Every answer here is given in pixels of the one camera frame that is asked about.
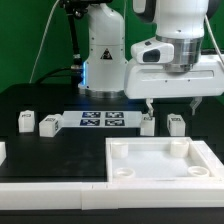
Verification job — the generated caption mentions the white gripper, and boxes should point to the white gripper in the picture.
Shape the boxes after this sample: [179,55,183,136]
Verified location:
[124,55,224,117]

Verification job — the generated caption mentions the white square tabletop tray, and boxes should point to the white square tabletop tray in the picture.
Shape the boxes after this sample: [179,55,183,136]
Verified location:
[105,137,215,182]

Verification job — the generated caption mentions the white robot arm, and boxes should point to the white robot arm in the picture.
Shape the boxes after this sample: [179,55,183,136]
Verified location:
[79,0,224,109]

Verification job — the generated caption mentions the white marker tag plate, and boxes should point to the white marker tag plate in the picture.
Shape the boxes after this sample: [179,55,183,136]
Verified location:
[62,111,141,128]

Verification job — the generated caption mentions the white U-shaped fence wall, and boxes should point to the white U-shaped fence wall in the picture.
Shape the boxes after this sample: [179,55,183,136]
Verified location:
[0,142,224,210]

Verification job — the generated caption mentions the white cable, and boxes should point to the white cable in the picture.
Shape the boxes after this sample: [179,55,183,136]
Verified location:
[29,0,63,84]

